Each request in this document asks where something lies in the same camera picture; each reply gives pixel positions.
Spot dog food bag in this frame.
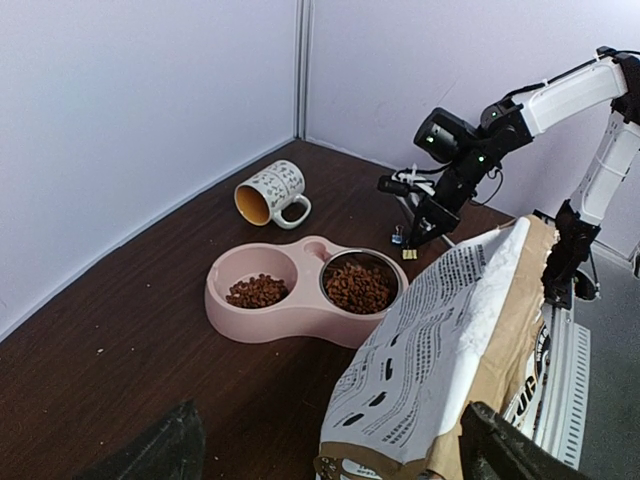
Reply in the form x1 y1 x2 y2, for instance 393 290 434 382
314 215 556 479

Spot brown dog kibble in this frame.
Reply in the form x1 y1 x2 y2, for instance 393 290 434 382
225 262 394 315

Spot pink double pet bowl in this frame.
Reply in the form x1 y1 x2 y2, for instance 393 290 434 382
204 236 409 349

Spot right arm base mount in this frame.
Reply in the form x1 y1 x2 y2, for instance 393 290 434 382
542 199 601 310

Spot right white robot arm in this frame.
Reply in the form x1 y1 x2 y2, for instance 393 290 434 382
407 47 639 248

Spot white patterned mug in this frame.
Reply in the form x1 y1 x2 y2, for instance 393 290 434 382
234 159 312 230

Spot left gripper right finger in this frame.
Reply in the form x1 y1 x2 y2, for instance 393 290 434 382
459 402 589 480

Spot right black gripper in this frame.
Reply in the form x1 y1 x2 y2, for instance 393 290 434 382
407 194 460 248

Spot gold binder clip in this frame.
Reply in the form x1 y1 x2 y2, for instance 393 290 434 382
402 246 418 261

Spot right aluminium frame post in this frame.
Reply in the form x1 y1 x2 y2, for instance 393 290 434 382
293 0 315 140

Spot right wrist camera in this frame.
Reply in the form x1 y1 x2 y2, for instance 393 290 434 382
377 165 442 198

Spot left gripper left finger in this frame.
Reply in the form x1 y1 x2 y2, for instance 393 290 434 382
74 400 206 479

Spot blue binder clip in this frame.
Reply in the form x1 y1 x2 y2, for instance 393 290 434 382
391 225 404 245

